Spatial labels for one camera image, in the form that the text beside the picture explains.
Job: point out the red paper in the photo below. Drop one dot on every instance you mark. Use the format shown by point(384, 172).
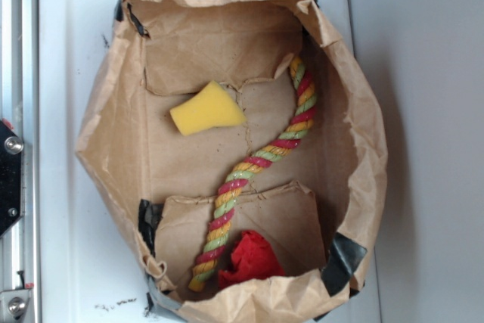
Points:
point(251, 258)

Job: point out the brown paper bag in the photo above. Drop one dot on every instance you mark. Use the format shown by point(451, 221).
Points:
point(313, 148)

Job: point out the yellow sponge piece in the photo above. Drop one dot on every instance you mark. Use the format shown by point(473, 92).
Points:
point(209, 108)

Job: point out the white plastic tray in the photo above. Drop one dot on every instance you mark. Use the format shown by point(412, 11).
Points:
point(88, 273)

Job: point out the black metal bracket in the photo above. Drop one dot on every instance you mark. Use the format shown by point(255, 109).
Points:
point(11, 177)

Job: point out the aluminium frame rail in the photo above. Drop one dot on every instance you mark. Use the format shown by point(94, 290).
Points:
point(20, 255)

